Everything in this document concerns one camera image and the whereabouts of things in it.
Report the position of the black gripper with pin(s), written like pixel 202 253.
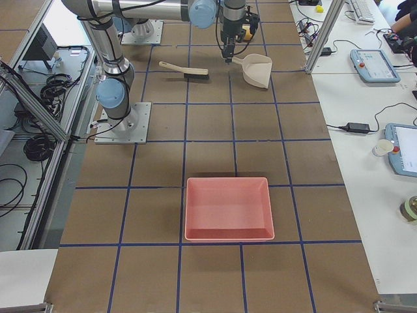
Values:
pixel 229 33

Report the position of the far blue teach pendant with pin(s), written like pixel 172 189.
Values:
pixel 373 66

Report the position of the aluminium frame post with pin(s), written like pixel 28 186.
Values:
pixel 325 30

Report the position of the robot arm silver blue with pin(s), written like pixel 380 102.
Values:
pixel 236 20
pixel 113 93

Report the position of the white paper cup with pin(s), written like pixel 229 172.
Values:
pixel 383 147

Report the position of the blue teach pendant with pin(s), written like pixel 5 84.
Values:
pixel 373 66
pixel 403 159

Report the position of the near blue teach pendant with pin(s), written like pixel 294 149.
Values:
pixel 403 159

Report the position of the white keyboard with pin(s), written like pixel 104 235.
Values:
pixel 361 12

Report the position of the black electronics box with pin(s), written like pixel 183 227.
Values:
pixel 43 46

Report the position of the beige plastic dustpan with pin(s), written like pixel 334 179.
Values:
pixel 256 69

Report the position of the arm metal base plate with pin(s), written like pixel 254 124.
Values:
pixel 133 129
pixel 147 33

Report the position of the black power adapter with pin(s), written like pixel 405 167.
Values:
pixel 359 128

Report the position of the pink plastic bin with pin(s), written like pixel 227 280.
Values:
pixel 228 209

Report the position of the beige hand brush black bristles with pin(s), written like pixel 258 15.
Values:
pixel 190 73

